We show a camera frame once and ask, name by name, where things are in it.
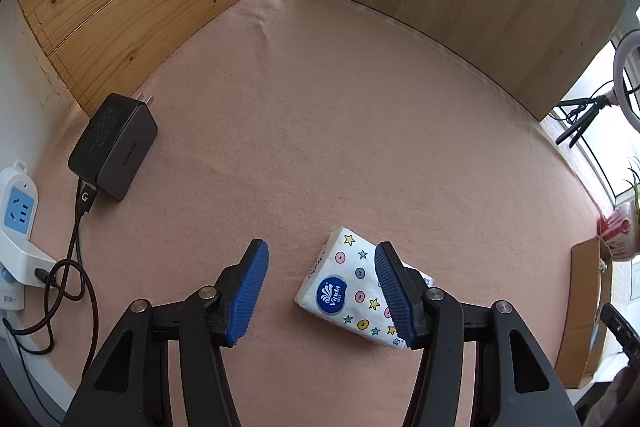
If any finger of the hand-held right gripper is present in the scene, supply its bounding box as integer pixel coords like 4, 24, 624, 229
600, 302, 640, 365

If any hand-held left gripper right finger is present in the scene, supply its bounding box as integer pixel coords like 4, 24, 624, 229
374, 241, 583, 427

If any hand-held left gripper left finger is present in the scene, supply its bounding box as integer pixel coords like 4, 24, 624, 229
62, 238, 270, 427

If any star print tissue pack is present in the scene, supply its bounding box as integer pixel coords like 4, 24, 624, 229
295, 227, 435, 350

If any cardboard box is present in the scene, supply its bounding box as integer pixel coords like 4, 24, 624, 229
560, 237, 615, 390

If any potted plant red white pot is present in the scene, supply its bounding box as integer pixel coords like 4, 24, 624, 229
597, 157, 640, 263

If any pink felt table cloth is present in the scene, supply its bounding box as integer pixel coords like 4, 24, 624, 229
25, 0, 606, 427

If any black tripod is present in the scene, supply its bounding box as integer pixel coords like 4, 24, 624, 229
552, 94, 613, 146

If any black power adapter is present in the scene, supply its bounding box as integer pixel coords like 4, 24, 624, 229
67, 92, 159, 202

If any white power strip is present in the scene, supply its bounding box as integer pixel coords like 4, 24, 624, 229
0, 159, 40, 313

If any black cable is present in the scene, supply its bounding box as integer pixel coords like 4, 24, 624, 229
2, 179, 101, 358

